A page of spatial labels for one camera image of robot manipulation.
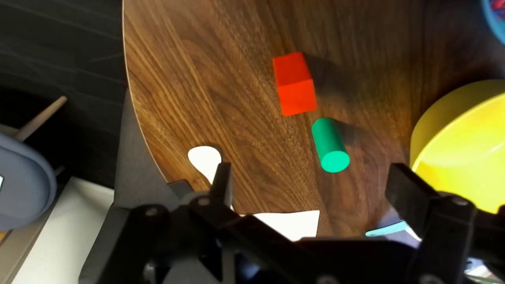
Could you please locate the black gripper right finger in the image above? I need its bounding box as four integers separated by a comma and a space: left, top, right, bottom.
385, 160, 480, 284

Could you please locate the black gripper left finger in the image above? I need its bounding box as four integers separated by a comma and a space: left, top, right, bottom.
128, 160, 299, 266

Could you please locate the orange rectangular block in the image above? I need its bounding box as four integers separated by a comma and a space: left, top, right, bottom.
270, 50, 321, 118

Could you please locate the green cylinder block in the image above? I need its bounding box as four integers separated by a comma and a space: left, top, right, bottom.
310, 116, 352, 175

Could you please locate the white plastic spoon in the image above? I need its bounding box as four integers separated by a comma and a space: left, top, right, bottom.
186, 143, 224, 186

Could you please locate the white paper napkin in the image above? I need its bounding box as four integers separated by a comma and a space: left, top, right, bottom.
251, 208, 324, 243

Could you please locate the yellow bowl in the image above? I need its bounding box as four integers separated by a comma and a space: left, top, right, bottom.
407, 77, 505, 216

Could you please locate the grey shell chair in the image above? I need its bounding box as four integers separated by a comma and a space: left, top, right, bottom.
0, 129, 59, 233

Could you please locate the blue bowl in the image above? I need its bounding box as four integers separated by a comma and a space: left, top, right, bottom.
478, 0, 505, 47

